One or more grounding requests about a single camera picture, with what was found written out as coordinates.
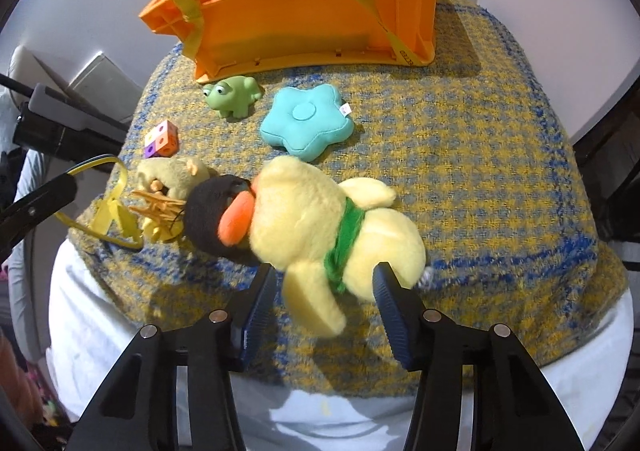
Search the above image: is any yellow plastic toy cup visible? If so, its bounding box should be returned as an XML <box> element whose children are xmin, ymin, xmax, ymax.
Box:
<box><xmin>54</xmin><ymin>155</ymin><xmax>189</xmax><ymax>251</ymax></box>

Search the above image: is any small yellow plush chick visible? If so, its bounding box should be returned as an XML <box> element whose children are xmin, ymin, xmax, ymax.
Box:
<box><xmin>137</xmin><ymin>156</ymin><xmax>216</xmax><ymax>201</ymax></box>

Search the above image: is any colourful block cube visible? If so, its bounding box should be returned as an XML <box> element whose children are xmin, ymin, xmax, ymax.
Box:
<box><xmin>142</xmin><ymin>120</ymin><xmax>179</xmax><ymax>159</ymax></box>

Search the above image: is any yellow plush duck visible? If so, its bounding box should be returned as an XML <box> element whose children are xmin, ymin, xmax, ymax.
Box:
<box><xmin>218</xmin><ymin>154</ymin><xmax>428</xmax><ymax>339</ymax></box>

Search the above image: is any green rubber frog toy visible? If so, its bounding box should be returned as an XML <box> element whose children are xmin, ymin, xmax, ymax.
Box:
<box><xmin>202</xmin><ymin>75</ymin><xmax>265</xmax><ymax>120</ymax></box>

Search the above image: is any teal star plush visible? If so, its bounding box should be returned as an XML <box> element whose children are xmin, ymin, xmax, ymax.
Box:
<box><xmin>259</xmin><ymin>84</ymin><xmax>355</xmax><ymax>162</ymax></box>

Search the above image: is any black grey stand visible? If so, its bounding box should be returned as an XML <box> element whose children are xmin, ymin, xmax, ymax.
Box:
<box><xmin>1</xmin><ymin>74</ymin><xmax>128</xmax><ymax>162</ymax></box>

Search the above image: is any white bed sheet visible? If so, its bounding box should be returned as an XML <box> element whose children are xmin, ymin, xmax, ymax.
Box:
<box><xmin>45</xmin><ymin>237</ymin><xmax>636</xmax><ymax>451</ymax></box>

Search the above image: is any yellow blue woven blanket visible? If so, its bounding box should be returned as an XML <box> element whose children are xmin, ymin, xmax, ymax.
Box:
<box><xmin>68</xmin><ymin>0</ymin><xmax>628</xmax><ymax>398</ymax></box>

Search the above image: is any orange plastic storage crate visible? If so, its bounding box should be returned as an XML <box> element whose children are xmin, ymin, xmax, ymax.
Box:
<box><xmin>140</xmin><ymin>0</ymin><xmax>436</xmax><ymax>83</ymax></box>

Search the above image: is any white wall panel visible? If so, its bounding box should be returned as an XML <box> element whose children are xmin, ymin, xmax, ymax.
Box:
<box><xmin>67</xmin><ymin>52</ymin><xmax>142</xmax><ymax>123</ymax></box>

